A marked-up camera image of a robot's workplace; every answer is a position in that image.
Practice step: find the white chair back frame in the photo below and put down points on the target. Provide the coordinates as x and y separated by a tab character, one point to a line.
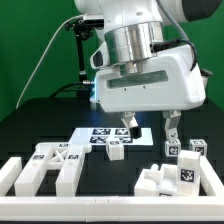
67	158

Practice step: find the white chair seat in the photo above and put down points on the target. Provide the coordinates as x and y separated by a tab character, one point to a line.
162	181

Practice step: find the black camera stand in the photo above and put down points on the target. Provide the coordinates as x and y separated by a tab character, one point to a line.
82	33

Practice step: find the white tagged cube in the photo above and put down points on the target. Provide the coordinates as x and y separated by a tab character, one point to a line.
198	145
172	149

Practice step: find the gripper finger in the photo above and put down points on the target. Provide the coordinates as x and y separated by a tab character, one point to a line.
172	119
128	119

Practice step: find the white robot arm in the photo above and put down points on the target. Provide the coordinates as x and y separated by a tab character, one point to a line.
137	69

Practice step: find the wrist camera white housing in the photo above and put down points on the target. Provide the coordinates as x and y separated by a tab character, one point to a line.
100	57

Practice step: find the grey camera on stand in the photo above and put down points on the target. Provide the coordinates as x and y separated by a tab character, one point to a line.
89	18

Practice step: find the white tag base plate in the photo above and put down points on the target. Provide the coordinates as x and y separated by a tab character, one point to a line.
98	136

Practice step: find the white U-shaped fence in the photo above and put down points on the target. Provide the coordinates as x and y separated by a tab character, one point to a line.
209	207

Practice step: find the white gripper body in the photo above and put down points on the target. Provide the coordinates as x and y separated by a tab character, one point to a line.
167	82

